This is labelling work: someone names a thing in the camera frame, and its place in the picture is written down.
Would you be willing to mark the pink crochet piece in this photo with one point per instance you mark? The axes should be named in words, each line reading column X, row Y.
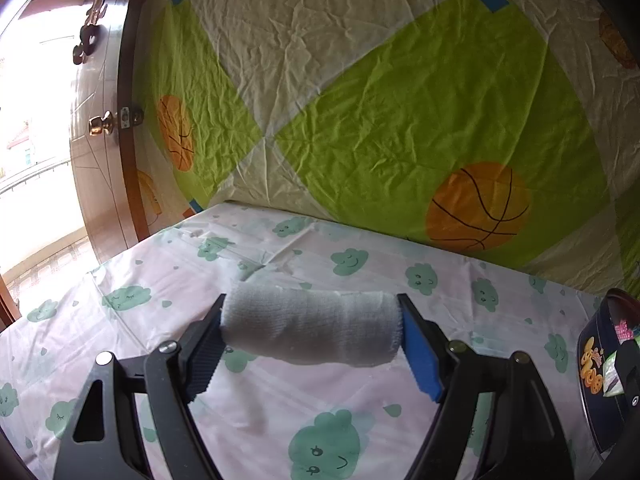
column 622, row 332

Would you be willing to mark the basketball print sheet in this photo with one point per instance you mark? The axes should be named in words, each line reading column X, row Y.
column 375, row 110

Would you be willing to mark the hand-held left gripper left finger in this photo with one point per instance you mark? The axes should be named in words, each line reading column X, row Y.
column 202, row 360

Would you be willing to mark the white towel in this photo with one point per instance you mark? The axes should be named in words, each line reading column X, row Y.
column 310, row 325

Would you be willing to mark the brass door knob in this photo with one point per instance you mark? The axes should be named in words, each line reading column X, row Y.
column 99, row 125

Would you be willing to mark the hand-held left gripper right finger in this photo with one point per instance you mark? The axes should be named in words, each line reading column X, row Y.
column 420, row 355

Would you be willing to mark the metal door latch plate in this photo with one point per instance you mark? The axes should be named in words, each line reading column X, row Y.
column 131, row 117

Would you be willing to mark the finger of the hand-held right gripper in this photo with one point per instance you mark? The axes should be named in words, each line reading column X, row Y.
column 631, row 410

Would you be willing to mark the brown wooden door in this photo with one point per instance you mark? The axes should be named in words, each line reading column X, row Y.
column 100, row 185

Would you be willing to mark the green packet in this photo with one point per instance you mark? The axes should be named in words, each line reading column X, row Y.
column 611, row 372

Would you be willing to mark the dark door hook ornament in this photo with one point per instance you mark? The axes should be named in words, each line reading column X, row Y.
column 87, row 35

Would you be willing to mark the cloud print tablecloth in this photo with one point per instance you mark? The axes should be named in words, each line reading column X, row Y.
column 150, row 320

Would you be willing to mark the round blue cookie tin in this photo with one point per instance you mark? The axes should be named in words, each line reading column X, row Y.
column 592, row 360

